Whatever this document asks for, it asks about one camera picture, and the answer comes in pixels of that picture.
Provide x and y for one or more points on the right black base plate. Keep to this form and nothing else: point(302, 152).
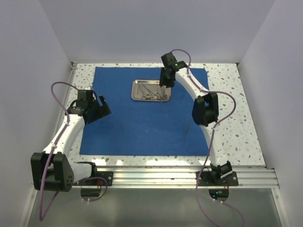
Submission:
point(207, 178)

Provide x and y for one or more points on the aluminium front rail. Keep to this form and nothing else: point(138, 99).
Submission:
point(184, 178)

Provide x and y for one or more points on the aluminium rail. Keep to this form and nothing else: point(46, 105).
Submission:
point(184, 178)
point(63, 103)

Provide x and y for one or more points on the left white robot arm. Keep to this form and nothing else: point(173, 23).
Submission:
point(51, 169)

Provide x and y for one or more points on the thin steel tweezers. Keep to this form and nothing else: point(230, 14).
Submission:
point(186, 128)

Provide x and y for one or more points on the steel surgical forceps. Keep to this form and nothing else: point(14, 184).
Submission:
point(163, 92)

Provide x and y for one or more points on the blue surgical drape cloth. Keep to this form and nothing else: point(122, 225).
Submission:
point(139, 128)

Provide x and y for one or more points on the steel surgical scissors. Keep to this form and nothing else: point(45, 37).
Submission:
point(145, 93)

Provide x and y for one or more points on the aluminium left side rail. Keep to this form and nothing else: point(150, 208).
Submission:
point(63, 103)

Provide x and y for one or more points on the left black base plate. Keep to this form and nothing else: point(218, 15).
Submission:
point(98, 179)

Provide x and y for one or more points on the silver instrument tray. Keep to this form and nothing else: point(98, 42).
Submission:
point(136, 94)

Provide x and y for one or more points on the steel hemostat clamp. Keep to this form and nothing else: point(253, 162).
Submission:
point(153, 89)

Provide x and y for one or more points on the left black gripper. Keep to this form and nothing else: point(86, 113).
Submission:
point(102, 110)

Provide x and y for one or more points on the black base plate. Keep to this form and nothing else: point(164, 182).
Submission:
point(207, 178)
point(98, 179)

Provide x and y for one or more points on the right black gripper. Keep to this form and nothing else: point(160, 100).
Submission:
point(169, 84)

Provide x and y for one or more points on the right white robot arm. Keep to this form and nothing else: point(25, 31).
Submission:
point(205, 112)

